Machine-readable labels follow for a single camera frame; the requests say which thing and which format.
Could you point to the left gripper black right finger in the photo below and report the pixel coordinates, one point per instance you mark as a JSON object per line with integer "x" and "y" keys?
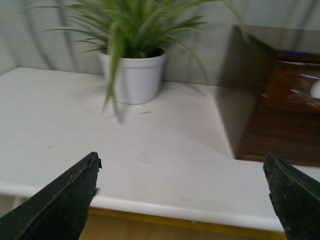
{"x": 295, "y": 198}

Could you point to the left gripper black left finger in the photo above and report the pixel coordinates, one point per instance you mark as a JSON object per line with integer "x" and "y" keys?
{"x": 59, "y": 211}

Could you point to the dark wooden drawer cabinet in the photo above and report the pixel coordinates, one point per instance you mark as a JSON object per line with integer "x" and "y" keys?
{"x": 269, "y": 94}

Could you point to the white plant pot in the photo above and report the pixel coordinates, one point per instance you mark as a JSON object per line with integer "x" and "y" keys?
{"x": 137, "y": 80}

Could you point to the green spider plant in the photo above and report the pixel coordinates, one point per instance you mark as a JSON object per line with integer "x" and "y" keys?
{"x": 130, "y": 29}

